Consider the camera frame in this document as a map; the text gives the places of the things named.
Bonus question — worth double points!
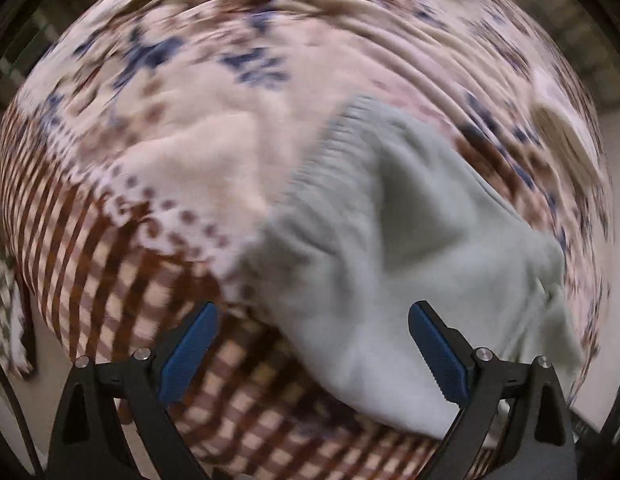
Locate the checkered cloth at left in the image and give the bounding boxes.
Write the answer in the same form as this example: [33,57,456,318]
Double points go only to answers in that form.
[0,239,36,380]

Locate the floral fleece bed blanket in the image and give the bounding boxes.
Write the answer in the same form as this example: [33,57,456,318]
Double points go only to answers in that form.
[0,0,613,479]

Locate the folded white cloth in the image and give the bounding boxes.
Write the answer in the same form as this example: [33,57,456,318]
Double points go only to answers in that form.
[531,101,605,190]

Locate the light green fleece pants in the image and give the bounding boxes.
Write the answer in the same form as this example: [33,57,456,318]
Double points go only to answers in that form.
[240,96,584,438]

